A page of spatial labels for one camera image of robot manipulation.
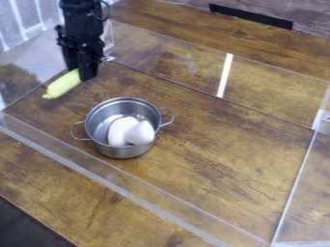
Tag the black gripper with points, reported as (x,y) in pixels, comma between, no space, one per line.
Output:
(79,35)

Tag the black strip on wall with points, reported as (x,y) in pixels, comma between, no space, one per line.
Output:
(259,18)

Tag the clear acrylic triangle stand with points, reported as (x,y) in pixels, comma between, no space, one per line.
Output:
(107,37)

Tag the white mushroom toy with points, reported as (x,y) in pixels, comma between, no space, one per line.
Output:
(127,131)

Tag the green handled metal spoon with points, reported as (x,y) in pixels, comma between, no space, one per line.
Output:
(63,85)

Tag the clear acrylic enclosure wall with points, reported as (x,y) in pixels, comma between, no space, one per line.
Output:
(190,217)

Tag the small steel pot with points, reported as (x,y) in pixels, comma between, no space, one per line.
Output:
(112,109)

